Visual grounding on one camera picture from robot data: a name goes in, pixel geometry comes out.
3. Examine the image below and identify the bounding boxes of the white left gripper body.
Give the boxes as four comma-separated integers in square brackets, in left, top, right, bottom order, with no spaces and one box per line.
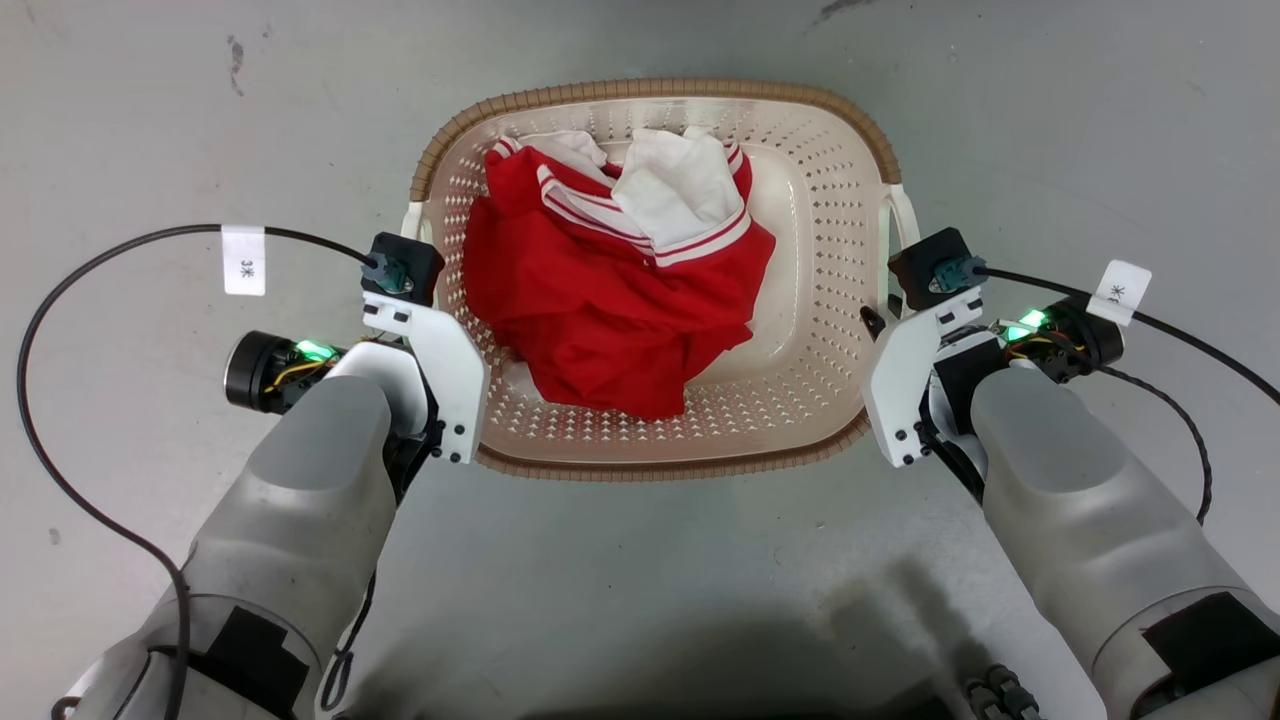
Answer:
[361,290,491,467]

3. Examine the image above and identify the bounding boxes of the beige plastic laundry basket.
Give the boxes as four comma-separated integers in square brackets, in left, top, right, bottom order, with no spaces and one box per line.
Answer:
[402,78,921,483]

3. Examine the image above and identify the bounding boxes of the black right camera cable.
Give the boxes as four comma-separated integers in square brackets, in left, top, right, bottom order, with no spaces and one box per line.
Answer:
[972,262,1280,406]

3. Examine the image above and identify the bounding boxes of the black base connectors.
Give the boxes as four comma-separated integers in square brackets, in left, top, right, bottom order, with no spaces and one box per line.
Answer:
[963,663,1047,720]

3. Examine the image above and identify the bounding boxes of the black camera cable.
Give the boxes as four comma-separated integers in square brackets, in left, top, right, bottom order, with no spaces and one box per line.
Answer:
[17,224,386,720]
[972,262,1280,406]

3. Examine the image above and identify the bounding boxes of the thin black looped cable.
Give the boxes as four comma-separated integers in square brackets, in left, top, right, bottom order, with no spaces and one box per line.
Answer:
[318,568,378,714]

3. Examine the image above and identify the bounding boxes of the white cable label tag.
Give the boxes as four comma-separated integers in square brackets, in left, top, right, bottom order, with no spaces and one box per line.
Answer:
[1086,260,1153,328]
[221,226,268,298]

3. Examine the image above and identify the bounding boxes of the red garment with white stripes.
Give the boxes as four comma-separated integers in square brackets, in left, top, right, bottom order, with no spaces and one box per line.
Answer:
[462,138,777,421]

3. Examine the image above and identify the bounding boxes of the black braided cable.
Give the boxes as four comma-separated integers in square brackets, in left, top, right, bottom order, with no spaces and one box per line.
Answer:
[1098,364,1214,527]

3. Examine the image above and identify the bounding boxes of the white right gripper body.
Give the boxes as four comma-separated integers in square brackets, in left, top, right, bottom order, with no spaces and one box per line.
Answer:
[861,297,987,469]

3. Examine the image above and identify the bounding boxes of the black left camera cable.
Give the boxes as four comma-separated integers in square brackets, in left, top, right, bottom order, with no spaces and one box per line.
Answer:
[17,224,386,720]

